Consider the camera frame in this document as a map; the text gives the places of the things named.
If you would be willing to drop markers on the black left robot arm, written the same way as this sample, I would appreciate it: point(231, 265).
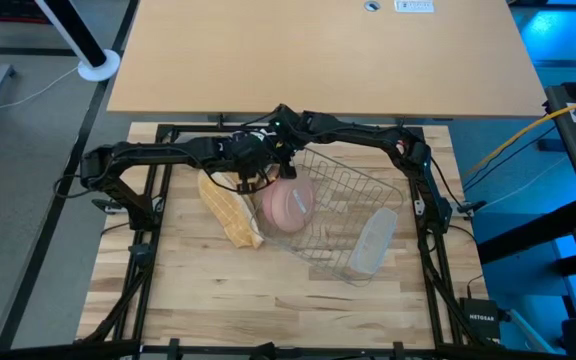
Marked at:
point(148, 150)

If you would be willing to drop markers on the dark red crate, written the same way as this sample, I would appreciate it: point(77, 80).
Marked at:
point(8, 10)

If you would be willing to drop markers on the large beige desk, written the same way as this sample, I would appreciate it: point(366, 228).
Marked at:
point(318, 60)

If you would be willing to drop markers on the pink plate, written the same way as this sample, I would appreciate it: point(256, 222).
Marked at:
point(290, 205)

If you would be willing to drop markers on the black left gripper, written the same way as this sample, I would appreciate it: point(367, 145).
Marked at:
point(245, 152)

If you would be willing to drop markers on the black equipment cart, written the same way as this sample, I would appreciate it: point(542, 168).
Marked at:
point(565, 145)

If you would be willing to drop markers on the black Netgear network switch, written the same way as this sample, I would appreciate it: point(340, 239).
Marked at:
point(482, 317)

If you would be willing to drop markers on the yellow checked dish cloth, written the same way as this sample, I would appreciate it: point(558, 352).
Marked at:
point(228, 210)

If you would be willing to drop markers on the white plastic utensil holder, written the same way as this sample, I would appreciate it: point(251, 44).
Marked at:
point(373, 242)

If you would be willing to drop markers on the black aluminium table frame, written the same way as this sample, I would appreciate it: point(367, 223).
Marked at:
point(193, 128)

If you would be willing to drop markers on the white desk power socket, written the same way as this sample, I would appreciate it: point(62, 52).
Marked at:
point(413, 6)

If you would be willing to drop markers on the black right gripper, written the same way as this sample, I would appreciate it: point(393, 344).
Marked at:
point(290, 127)

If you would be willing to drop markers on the round grey desk grommet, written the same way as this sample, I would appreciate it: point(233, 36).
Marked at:
point(372, 6)

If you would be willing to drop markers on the black white pole round base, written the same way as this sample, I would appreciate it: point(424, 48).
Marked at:
point(99, 67)

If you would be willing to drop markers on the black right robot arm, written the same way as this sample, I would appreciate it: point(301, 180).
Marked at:
point(368, 132)

